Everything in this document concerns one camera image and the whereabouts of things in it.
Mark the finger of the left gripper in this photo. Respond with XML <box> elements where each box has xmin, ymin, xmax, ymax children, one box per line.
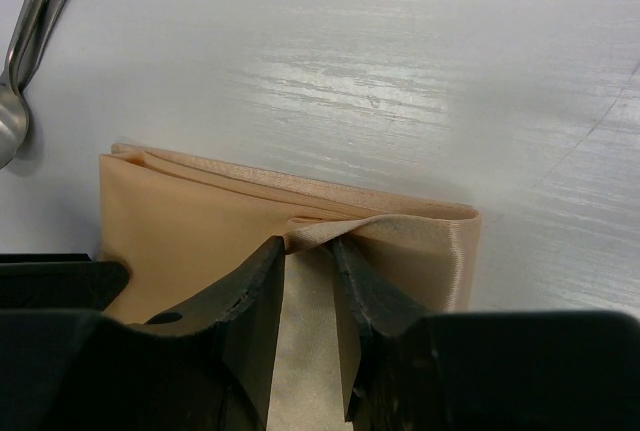
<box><xmin>1</xmin><ymin>253</ymin><xmax>130</xmax><ymax>311</ymax></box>

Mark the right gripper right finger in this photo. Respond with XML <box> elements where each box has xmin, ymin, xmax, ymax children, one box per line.
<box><xmin>330</xmin><ymin>239</ymin><xmax>430</xmax><ymax>423</ymax></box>

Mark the silver metal spoon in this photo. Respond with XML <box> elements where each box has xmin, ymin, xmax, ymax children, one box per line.
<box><xmin>1</xmin><ymin>0</ymin><xmax>46</xmax><ymax>168</ymax></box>

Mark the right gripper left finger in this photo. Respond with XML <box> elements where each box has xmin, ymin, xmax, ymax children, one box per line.
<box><xmin>144</xmin><ymin>236</ymin><xmax>285</xmax><ymax>430</ymax></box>

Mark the orange cloth napkin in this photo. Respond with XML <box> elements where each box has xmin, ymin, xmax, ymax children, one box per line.
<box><xmin>99</xmin><ymin>144</ymin><xmax>482</xmax><ymax>430</ymax></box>

